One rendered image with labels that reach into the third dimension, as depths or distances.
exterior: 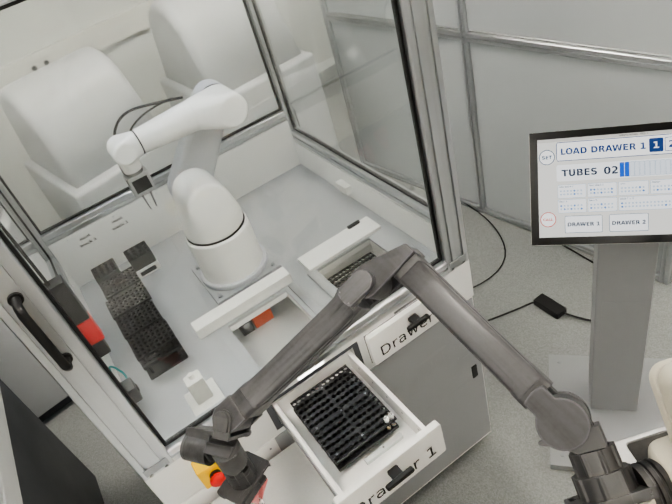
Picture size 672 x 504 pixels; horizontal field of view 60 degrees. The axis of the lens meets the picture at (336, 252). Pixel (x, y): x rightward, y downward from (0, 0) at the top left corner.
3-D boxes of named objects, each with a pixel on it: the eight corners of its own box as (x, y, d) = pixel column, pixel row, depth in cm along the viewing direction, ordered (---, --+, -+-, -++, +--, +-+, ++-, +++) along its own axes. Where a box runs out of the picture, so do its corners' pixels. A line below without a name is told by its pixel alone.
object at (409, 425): (435, 445, 139) (431, 431, 135) (347, 515, 131) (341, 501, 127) (343, 351, 168) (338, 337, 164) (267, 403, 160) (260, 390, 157)
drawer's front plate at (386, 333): (454, 310, 171) (450, 283, 164) (376, 366, 163) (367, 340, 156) (450, 307, 173) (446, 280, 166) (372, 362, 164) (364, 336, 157)
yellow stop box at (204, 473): (234, 474, 146) (223, 458, 141) (208, 492, 143) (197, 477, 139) (225, 459, 149) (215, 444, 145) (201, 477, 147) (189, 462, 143)
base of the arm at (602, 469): (584, 521, 83) (665, 495, 83) (561, 463, 85) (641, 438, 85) (565, 509, 91) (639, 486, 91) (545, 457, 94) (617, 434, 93)
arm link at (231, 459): (229, 462, 109) (243, 435, 113) (198, 454, 112) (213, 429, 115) (241, 481, 113) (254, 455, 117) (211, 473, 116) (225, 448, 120)
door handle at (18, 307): (80, 373, 110) (22, 303, 98) (67, 381, 109) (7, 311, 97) (75, 358, 114) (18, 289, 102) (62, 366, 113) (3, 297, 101)
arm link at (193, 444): (229, 412, 110) (253, 406, 118) (179, 401, 114) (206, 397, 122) (221, 477, 109) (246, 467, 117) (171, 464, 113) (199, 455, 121)
